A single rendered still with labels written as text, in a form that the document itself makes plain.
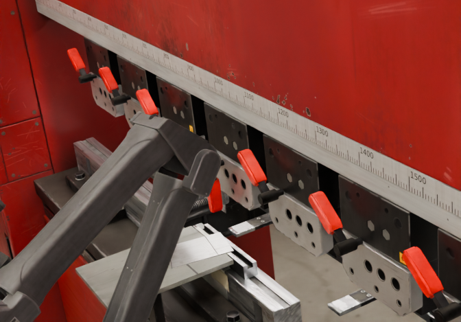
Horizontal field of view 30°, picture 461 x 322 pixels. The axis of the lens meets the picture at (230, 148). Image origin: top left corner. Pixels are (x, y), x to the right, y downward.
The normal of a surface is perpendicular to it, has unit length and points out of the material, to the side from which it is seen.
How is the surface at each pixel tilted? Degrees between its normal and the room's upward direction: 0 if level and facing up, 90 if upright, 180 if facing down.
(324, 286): 0
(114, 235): 0
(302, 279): 0
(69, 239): 84
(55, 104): 90
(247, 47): 90
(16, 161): 90
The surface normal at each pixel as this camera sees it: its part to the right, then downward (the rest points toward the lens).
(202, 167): 0.65, 0.18
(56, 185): -0.11, -0.91
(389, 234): -0.86, 0.29
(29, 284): 0.76, -0.04
